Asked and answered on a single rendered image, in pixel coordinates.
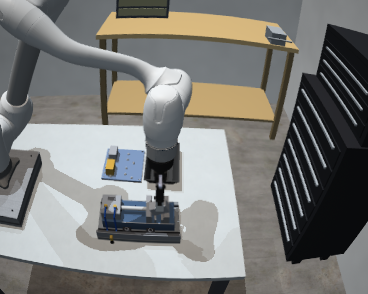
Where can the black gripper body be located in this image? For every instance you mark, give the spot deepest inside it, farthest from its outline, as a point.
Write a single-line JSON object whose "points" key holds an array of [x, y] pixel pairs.
{"points": [[160, 167]]}

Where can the yellow rectangular block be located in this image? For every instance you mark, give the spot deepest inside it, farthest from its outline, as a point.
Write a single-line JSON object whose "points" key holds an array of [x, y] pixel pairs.
{"points": [[109, 167]]}

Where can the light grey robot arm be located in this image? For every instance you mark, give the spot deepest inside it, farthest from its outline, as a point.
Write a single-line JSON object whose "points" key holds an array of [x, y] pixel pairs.
{"points": [[163, 112]]}

